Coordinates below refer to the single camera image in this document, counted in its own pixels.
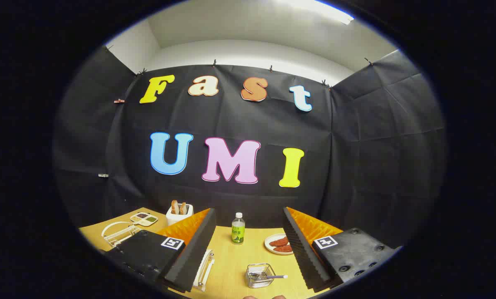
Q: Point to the red meat piece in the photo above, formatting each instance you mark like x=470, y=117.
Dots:
x=284, y=248
x=279, y=241

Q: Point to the white plate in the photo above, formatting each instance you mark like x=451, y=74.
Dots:
x=268, y=245

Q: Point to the white divided sauce dish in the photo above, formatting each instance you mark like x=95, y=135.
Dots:
x=143, y=219

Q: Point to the metal spoon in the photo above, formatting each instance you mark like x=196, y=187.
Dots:
x=273, y=276

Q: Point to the white toaster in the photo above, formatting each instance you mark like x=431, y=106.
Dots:
x=177, y=219

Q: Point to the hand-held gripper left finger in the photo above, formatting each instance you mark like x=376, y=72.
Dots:
x=198, y=249

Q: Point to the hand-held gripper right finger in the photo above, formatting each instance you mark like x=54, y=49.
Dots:
x=302, y=253

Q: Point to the green tea bottle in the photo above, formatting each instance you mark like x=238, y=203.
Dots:
x=238, y=232

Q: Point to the toast slice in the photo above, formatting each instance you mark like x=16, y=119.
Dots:
x=183, y=208
x=175, y=207

